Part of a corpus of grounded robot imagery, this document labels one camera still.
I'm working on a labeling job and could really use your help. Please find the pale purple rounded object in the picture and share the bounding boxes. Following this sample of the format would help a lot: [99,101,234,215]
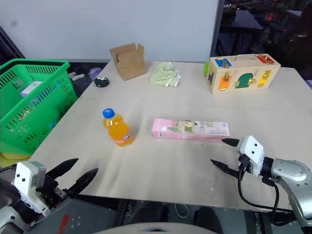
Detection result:
[88,67,102,80]

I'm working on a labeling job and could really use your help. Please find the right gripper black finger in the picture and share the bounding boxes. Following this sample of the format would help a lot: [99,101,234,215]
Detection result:
[210,159,239,177]
[221,137,241,148]

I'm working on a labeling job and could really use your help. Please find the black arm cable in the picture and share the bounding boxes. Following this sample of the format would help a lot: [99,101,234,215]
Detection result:
[0,164,18,174]
[237,165,297,226]

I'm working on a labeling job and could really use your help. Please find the orange soda bottle blue cap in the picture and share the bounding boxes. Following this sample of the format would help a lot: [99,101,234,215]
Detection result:
[102,108,135,148]

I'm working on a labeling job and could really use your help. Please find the open brown cardboard box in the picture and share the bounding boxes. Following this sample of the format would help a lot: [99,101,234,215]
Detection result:
[109,42,149,81]

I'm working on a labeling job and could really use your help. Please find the green plastic basket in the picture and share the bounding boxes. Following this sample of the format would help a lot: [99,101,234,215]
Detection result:
[0,58,78,156]

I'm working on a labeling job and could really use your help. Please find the black round device white buttons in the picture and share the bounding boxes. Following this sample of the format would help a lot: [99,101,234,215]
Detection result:
[93,76,111,88]

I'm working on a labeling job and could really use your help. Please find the small white plastic object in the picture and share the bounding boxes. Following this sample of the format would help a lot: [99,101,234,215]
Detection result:
[68,71,85,81]

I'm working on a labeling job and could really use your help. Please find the grey robot torso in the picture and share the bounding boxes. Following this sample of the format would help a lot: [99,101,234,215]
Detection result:
[94,221,221,234]

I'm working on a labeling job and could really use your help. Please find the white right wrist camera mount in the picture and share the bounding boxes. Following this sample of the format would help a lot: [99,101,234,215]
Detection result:
[235,135,266,178]

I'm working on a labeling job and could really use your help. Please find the yellow flat object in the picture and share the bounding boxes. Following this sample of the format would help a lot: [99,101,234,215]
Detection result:
[0,151,31,169]

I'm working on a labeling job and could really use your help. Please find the long pink printed carton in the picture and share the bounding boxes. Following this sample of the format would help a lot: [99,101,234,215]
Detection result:
[151,117,231,144]

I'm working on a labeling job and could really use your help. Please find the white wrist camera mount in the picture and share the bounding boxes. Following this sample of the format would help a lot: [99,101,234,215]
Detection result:
[235,135,266,178]
[13,160,51,218]

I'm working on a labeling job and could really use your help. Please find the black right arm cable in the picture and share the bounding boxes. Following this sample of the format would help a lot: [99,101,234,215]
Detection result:
[237,165,297,226]

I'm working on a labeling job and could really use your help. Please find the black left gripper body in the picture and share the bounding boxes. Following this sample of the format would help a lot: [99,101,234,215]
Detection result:
[35,175,74,210]

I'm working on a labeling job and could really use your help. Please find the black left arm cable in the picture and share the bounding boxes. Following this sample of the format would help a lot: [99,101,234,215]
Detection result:
[0,164,18,174]

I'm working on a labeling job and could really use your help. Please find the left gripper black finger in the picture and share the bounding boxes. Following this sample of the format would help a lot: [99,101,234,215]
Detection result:
[45,157,79,180]
[69,167,99,196]

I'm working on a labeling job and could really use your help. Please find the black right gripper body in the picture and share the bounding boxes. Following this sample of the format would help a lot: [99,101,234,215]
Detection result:
[234,154,254,179]

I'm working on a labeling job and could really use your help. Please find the wooden lock box with handle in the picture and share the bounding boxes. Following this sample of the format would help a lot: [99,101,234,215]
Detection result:
[206,53,282,95]

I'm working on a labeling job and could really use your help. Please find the thin white cable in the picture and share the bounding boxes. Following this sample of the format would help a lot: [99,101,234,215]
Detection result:
[174,203,190,219]

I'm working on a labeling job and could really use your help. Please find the light green crumpled towel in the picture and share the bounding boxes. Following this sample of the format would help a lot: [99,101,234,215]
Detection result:
[149,61,182,88]

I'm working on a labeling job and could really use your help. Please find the white and purple packet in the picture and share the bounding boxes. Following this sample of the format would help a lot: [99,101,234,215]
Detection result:
[19,80,43,98]

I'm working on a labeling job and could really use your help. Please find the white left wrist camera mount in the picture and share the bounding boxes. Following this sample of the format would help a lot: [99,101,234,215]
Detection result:
[13,160,51,218]

